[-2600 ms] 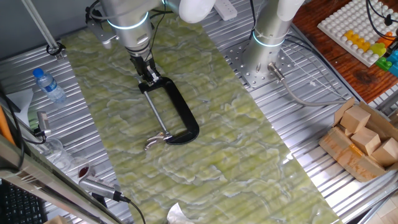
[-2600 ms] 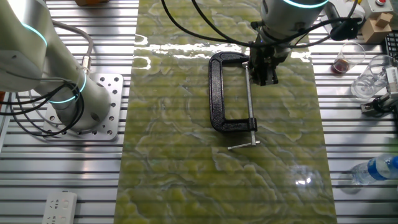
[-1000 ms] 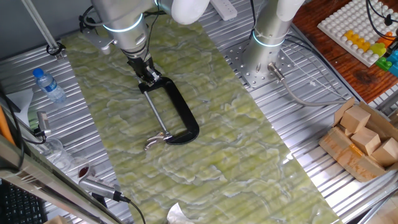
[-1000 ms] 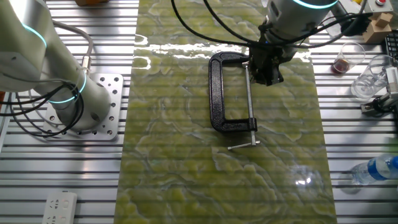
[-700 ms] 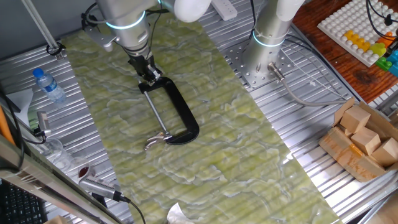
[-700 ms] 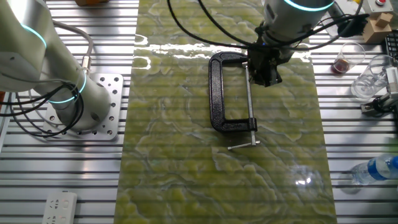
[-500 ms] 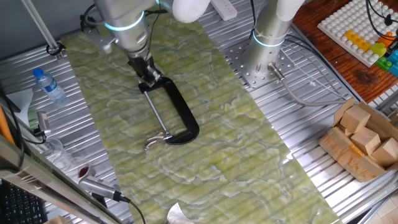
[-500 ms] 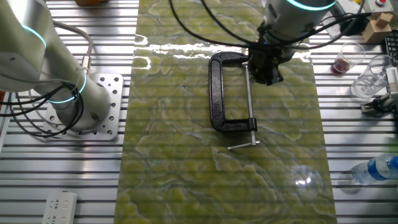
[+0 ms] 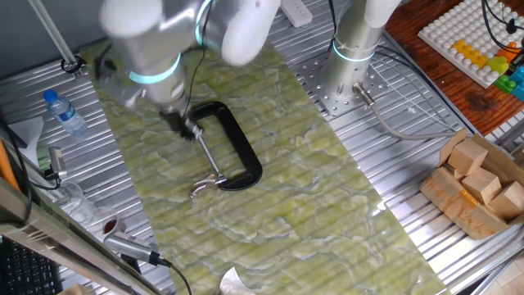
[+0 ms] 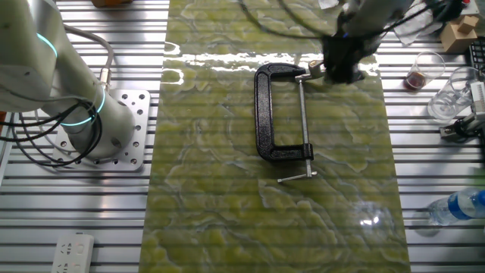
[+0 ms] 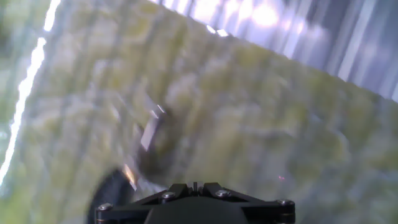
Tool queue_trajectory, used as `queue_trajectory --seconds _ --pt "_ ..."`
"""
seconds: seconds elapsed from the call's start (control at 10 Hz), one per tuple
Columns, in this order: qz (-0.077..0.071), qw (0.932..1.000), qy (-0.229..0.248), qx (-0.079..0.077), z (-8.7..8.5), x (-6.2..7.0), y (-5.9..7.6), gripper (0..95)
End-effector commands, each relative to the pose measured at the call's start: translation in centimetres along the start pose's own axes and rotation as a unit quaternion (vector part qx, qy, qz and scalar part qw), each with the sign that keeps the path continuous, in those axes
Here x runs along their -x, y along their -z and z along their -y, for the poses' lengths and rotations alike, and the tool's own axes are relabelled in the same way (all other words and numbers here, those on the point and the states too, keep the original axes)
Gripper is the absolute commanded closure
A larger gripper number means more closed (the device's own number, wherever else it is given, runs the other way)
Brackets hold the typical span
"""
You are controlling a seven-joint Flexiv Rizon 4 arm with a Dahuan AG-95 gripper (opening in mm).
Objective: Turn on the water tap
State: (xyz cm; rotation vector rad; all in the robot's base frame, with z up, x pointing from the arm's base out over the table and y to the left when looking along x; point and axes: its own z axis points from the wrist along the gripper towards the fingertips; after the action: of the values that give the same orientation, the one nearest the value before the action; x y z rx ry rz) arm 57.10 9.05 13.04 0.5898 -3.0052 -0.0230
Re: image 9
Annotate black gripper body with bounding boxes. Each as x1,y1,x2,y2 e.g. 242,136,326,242
158,107,190,133

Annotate black C-clamp with steel screw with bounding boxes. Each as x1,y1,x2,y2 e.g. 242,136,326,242
186,101,264,199

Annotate plastic water bottle blue label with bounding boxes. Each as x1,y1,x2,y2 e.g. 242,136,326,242
43,88,89,138

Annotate green marble pattern mat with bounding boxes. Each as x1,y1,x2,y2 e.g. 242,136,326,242
80,40,451,295

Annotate glass cup with dark liquid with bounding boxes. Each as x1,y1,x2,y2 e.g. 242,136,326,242
96,206,124,243

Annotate clear plastic cup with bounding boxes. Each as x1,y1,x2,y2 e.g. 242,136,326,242
47,181,96,227

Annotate metal pole with black clamp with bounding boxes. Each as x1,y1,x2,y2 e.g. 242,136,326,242
27,0,88,79

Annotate crumpled white tissue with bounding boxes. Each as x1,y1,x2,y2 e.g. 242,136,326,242
219,266,257,295

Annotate white power strip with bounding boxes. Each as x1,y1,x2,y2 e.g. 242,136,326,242
279,0,314,29

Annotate orange rod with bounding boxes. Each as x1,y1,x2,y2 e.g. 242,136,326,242
0,138,20,193

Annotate black keyboard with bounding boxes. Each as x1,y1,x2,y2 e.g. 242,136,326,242
0,236,63,295

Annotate brown cardboard box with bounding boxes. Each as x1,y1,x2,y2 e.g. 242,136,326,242
418,127,524,241

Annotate wooden block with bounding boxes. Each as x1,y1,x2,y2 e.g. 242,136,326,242
447,138,490,177
488,180,524,220
461,166,503,206

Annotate brown wooden table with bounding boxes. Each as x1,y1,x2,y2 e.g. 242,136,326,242
384,0,524,137

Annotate yellow toy bricks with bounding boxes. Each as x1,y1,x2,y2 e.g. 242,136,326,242
451,39,490,70

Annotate white studded building baseplate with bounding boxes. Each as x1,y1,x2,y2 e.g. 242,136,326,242
417,0,524,89

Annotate lime green toy brick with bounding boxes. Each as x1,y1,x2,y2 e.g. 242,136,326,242
485,55,510,76

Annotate dark green toy brick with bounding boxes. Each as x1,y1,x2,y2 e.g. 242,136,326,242
493,75,518,95

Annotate orange toy brick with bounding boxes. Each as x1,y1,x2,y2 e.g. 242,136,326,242
495,40,522,64

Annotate blue toy brick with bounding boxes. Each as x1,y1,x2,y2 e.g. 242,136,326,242
508,65,524,102

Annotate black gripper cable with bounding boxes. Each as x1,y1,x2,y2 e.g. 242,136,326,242
182,0,215,120

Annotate small camera on metal bracket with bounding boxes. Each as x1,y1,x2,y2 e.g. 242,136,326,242
43,146,69,182

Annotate silver ribbed depth camera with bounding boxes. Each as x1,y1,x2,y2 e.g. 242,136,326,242
103,230,161,266

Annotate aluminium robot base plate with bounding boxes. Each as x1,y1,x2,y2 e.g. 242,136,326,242
292,51,391,118

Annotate black camera cable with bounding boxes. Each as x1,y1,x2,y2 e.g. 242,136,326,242
157,256,194,295

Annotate aluminium frame rail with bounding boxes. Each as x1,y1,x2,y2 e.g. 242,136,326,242
0,175,165,295

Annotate grey cable with metal connector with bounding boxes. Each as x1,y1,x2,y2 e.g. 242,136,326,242
351,80,468,142

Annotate black cable over baseplate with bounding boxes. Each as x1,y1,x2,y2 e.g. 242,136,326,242
480,0,524,51

